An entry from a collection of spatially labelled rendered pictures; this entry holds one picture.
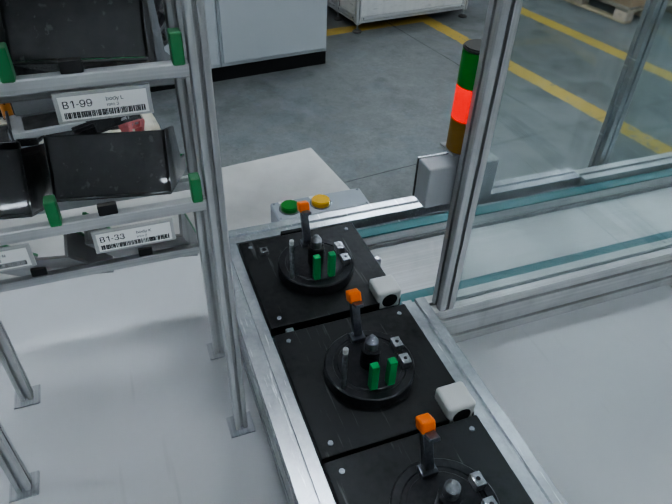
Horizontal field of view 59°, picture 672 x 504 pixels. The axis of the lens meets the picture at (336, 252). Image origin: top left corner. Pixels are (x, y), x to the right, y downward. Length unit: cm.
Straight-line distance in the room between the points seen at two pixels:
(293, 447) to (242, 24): 358
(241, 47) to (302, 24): 46
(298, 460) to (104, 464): 32
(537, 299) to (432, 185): 39
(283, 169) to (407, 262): 53
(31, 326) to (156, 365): 27
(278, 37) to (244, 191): 289
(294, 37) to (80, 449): 367
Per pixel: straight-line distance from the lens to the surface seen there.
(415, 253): 125
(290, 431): 89
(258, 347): 99
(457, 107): 88
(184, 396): 107
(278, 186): 154
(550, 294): 121
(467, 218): 95
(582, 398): 115
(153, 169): 72
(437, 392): 91
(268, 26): 428
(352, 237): 119
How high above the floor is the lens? 170
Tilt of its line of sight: 39 degrees down
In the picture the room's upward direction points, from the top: 3 degrees clockwise
